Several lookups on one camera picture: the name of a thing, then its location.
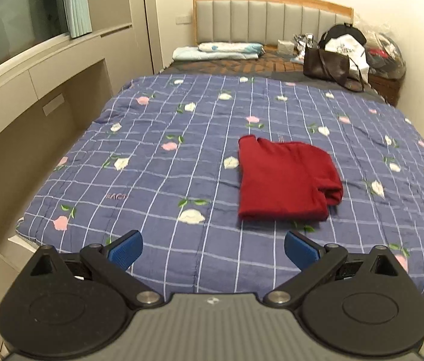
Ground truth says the red knit sweater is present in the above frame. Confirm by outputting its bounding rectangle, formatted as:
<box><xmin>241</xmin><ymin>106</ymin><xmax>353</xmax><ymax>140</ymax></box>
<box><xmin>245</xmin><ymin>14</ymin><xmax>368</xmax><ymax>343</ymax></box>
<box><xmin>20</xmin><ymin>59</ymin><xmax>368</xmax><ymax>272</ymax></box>
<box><xmin>238</xmin><ymin>134</ymin><xmax>344</xmax><ymax>222</ymax></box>

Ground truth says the clear bag of clothes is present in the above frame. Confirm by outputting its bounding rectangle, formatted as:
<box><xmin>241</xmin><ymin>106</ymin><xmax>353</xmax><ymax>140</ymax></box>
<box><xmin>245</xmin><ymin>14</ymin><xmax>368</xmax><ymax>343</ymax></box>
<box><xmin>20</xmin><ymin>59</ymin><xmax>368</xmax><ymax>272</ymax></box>
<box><xmin>362</xmin><ymin>27</ymin><xmax>407</xmax><ymax>80</ymax></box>

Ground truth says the blue plaid floral quilt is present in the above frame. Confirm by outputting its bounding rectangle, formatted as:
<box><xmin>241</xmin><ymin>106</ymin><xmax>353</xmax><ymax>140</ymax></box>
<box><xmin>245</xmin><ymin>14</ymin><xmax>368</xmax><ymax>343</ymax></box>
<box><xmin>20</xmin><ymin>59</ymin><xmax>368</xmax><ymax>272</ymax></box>
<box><xmin>16</xmin><ymin>74</ymin><xmax>424</xmax><ymax>296</ymax></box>

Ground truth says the brown wooden nightstand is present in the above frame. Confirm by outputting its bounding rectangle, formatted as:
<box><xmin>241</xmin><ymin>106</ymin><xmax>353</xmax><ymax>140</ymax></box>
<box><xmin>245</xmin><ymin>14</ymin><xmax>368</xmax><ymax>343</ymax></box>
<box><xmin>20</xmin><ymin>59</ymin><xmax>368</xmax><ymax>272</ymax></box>
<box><xmin>368</xmin><ymin>74</ymin><xmax>405</xmax><ymax>108</ymax></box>

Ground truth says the beige window ledge cabinet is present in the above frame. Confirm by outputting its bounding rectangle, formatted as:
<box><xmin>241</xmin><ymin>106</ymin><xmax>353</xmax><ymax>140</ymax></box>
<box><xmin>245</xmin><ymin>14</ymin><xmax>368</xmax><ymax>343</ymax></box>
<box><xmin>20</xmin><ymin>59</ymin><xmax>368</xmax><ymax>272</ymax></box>
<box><xmin>0</xmin><ymin>24</ymin><xmax>136</xmax><ymax>352</ymax></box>

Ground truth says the dark brown leather handbag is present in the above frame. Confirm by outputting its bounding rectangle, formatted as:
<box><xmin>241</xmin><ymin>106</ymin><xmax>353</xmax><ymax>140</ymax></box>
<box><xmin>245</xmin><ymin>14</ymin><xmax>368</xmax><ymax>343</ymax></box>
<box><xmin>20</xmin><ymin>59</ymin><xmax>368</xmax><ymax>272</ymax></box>
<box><xmin>302</xmin><ymin>40</ymin><xmax>366</xmax><ymax>92</ymax></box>

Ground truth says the brown woven bed mat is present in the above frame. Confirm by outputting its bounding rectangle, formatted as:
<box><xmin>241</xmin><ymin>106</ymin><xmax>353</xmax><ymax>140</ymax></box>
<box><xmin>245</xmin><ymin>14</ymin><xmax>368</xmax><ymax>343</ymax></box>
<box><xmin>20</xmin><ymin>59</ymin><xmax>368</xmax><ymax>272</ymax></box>
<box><xmin>161</xmin><ymin>47</ymin><xmax>386</xmax><ymax>104</ymax></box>

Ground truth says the white tissue box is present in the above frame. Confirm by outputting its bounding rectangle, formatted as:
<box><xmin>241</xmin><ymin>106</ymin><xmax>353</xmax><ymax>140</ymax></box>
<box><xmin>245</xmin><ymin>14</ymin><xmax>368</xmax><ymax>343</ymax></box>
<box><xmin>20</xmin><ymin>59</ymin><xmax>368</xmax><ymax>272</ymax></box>
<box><xmin>277</xmin><ymin>40</ymin><xmax>296</xmax><ymax>55</ymax></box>

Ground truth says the light blue folded pillow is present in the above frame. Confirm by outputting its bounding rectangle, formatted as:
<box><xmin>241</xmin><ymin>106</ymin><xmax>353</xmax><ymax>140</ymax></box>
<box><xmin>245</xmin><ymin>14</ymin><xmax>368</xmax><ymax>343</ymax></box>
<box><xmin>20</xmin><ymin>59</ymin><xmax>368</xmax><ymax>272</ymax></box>
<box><xmin>173</xmin><ymin>42</ymin><xmax>265</xmax><ymax>61</ymax></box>

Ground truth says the padded grey wooden headboard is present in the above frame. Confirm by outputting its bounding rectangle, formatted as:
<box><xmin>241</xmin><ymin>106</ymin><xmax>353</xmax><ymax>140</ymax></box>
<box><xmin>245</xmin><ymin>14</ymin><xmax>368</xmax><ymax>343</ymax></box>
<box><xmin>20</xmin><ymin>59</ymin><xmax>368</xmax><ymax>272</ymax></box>
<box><xmin>193</xmin><ymin>0</ymin><xmax>355</xmax><ymax>47</ymax></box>

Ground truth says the light teal curtain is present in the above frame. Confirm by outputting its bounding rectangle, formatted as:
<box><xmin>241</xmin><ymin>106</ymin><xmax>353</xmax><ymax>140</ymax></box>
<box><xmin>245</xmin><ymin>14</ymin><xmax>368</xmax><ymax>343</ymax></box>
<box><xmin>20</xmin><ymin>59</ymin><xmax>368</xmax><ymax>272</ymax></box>
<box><xmin>63</xmin><ymin>0</ymin><xmax>92</xmax><ymax>38</ymax></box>

